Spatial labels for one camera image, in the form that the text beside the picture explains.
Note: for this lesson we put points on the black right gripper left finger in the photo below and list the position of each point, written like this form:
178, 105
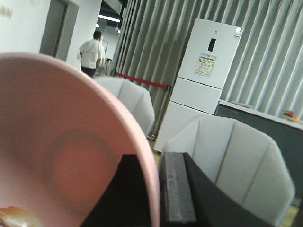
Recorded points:
125, 201

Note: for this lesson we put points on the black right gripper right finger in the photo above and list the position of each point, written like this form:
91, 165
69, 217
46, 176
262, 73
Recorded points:
190, 199

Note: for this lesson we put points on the pink bowl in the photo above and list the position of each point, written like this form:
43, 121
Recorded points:
62, 137

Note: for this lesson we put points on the cooked shrimp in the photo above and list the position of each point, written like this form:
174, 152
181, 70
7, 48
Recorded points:
18, 217

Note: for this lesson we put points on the right grey chair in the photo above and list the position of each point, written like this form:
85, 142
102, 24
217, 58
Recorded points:
243, 162

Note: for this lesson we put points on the grey chair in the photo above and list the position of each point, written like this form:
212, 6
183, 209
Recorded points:
243, 162
134, 97

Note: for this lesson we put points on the left grey chair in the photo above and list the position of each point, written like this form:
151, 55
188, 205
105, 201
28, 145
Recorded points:
134, 97

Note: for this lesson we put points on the grey counter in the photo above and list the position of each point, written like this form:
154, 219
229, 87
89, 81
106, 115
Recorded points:
288, 135

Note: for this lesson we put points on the red barrier belt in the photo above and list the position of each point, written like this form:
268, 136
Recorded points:
142, 80

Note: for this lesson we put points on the fruit plate on counter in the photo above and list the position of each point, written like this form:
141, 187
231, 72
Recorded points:
289, 115

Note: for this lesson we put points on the white refrigerator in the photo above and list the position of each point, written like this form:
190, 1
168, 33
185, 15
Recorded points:
203, 72

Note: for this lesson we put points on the person in white shirt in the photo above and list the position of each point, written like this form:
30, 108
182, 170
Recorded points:
92, 54

